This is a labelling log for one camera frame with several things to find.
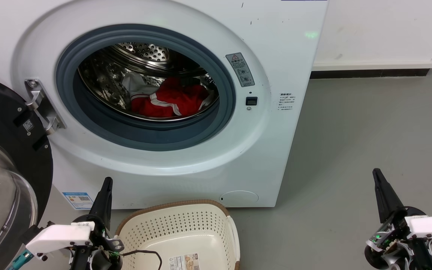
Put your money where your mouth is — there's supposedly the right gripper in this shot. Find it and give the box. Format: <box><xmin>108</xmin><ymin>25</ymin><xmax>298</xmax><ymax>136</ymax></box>
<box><xmin>364</xmin><ymin>168</ymin><xmax>432</xmax><ymax>270</ymax></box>

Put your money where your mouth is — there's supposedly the grey rubber door gasket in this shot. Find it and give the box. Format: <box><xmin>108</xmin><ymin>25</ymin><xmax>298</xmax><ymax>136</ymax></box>
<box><xmin>55</xmin><ymin>24</ymin><xmax>236</xmax><ymax>152</ymax></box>

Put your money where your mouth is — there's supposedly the white front-load washing machine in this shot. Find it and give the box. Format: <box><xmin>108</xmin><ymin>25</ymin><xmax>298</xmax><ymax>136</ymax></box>
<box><xmin>0</xmin><ymin>0</ymin><xmax>329</xmax><ymax>209</ymax></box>

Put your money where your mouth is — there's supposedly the blue energy label sticker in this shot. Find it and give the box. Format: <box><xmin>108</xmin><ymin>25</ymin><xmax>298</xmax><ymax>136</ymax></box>
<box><xmin>62</xmin><ymin>192</ymin><xmax>94</xmax><ymax>210</ymax></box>

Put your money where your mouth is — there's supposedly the red and white garment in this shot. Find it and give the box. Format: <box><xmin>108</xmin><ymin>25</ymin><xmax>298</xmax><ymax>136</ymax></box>
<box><xmin>122</xmin><ymin>72</ymin><xmax>215</xmax><ymax>119</ymax></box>

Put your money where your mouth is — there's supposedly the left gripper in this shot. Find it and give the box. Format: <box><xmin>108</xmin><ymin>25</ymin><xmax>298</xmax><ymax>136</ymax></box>
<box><xmin>25</xmin><ymin>177</ymin><xmax>125</xmax><ymax>270</ymax></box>

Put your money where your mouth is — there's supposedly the round white filter cover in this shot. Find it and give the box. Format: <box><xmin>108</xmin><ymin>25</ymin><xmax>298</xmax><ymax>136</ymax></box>
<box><xmin>220</xmin><ymin>190</ymin><xmax>260</xmax><ymax>207</ymax></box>

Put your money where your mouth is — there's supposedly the thin black cable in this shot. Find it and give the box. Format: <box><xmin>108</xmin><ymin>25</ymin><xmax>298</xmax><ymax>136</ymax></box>
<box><xmin>120</xmin><ymin>250</ymin><xmax>163</xmax><ymax>270</ymax></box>

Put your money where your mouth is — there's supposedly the cream perforated laundry basket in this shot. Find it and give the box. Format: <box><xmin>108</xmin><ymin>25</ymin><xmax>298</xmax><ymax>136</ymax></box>
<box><xmin>114</xmin><ymin>199</ymin><xmax>241</xmax><ymax>270</ymax></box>

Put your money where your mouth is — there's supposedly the printed food package label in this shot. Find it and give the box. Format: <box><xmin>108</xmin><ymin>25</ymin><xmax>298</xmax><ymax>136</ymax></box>
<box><xmin>168</xmin><ymin>253</ymin><xmax>200</xmax><ymax>270</ymax></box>

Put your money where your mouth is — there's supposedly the small white text sticker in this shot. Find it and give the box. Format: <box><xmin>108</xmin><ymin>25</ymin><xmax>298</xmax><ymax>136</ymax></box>
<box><xmin>278</xmin><ymin>93</ymin><xmax>296</xmax><ymax>111</ymax></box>

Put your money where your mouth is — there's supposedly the black baseboard strip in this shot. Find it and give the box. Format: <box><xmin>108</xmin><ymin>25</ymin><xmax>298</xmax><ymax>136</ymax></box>
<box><xmin>310</xmin><ymin>68</ymin><xmax>432</xmax><ymax>79</ymax></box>

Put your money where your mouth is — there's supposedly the stainless steel washing machine drum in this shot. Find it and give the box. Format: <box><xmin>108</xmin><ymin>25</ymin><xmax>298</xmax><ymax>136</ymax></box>
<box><xmin>78</xmin><ymin>42</ymin><xmax>220</xmax><ymax>122</ymax></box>

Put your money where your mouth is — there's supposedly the grey warning sticker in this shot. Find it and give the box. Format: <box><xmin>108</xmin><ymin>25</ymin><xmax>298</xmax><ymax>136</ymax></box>
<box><xmin>225</xmin><ymin>52</ymin><xmax>255</xmax><ymax>87</ymax></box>

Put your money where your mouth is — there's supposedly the teal cable connector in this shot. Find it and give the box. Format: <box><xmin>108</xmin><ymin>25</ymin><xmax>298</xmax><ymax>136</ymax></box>
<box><xmin>8</xmin><ymin>250</ymin><xmax>33</xmax><ymax>270</ymax></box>

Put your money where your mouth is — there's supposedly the silver door hinge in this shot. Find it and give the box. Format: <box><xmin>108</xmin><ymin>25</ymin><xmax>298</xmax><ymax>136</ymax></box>
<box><xmin>24</xmin><ymin>79</ymin><xmax>67</xmax><ymax>135</ymax></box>

